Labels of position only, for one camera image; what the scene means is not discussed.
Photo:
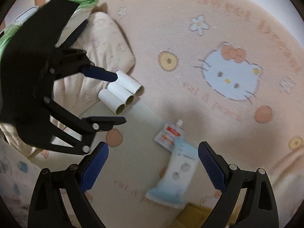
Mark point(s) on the cream pillow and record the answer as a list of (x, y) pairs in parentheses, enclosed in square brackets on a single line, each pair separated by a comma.
[(102, 40)]

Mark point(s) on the green cloth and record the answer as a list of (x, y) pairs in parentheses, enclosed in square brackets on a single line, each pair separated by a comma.
[(87, 1)]

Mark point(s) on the light blue wipes packet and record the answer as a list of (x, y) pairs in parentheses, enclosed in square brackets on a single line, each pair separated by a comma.
[(180, 168)]

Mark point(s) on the white red sachet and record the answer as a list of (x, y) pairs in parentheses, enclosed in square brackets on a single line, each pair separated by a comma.
[(169, 133)]

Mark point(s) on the printed white clothing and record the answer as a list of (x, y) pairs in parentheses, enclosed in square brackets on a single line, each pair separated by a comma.
[(16, 178)]

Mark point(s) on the white paper tube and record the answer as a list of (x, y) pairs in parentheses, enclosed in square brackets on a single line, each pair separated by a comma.
[(118, 91), (109, 99), (128, 82)]

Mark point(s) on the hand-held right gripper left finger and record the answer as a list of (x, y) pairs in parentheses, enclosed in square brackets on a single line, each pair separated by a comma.
[(95, 166)]

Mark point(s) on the pink cartoon printed blanket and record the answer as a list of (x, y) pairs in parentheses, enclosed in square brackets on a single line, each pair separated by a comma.
[(190, 28)]

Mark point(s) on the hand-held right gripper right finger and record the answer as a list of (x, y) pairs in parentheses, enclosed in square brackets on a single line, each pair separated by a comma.
[(210, 166)]

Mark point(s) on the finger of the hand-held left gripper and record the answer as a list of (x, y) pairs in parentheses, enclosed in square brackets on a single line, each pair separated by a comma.
[(104, 122), (99, 73)]

